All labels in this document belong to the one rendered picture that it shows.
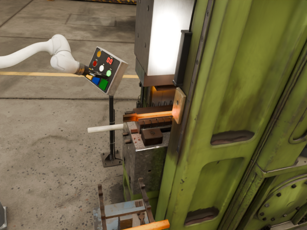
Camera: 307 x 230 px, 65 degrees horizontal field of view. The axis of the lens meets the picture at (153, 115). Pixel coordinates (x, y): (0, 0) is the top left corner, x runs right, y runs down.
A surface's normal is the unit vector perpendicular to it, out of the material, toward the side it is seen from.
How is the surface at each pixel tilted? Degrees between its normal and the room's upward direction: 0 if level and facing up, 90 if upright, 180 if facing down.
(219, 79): 89
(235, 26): 89
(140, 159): 90
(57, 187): 0
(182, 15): 90
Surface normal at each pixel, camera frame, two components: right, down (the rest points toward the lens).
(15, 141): 0.10, -0.80
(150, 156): 0.29, 0.59
